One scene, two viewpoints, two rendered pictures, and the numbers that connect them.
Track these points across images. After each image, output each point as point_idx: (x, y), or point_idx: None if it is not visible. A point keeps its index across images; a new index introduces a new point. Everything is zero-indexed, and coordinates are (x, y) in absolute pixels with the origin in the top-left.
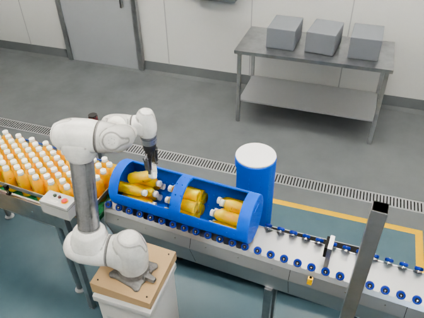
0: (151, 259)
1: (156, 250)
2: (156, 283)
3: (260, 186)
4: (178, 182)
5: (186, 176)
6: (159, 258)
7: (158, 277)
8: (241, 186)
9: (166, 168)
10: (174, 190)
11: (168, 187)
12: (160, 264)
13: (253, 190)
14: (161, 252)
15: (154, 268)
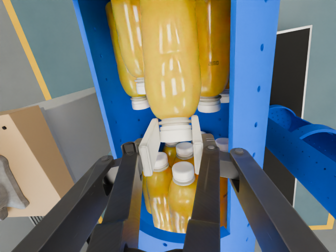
0: (28, 192)
1: (46, 190)
2: (9, 213)
3: (327, 211)
4: (171, 249)
5: (221, 251)
6: (40, 200)
7: (18, 212)
8: (324, 176)
9: (256, 143)
10: (140, 234)
11: (177, 175)
12: (35, 206)
13: (316, 195)
14: (50, 198)
15: (15, 207)
